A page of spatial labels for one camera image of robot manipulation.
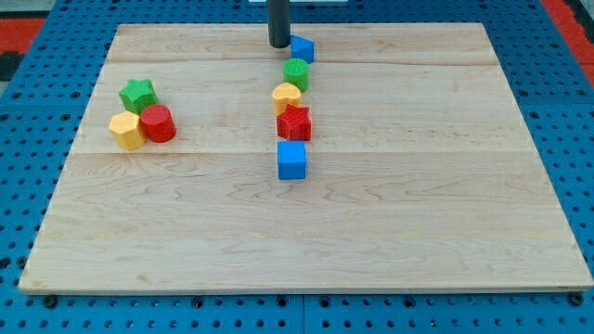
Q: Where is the blue cube block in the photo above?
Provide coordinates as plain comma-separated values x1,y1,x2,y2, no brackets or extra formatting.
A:
277,141,307,180

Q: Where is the red star block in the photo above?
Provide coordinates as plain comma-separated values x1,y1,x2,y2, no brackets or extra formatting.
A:
277,104,312,141

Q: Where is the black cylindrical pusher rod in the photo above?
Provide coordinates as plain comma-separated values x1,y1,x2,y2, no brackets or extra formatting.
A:
266,0,291,48

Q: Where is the green star block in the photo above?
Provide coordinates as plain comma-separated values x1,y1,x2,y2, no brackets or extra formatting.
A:
119,79,158,115

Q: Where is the blue triangular block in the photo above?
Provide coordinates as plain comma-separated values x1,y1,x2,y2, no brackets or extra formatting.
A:
291,35,316,64

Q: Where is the red cylinder block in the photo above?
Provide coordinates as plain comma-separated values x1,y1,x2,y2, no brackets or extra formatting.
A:
140,104,177,143

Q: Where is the yellow hexagon block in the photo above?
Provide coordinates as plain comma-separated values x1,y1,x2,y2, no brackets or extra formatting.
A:
109,111,146,150

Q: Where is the green cylinder block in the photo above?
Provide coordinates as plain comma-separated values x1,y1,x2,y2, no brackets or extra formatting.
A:
283,58,309,92

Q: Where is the light wooden board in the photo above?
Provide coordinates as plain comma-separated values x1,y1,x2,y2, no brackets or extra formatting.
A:
19,22,593,295

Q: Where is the yellow heart block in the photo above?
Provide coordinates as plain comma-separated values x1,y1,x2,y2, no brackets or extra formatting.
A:
271,83,302,116

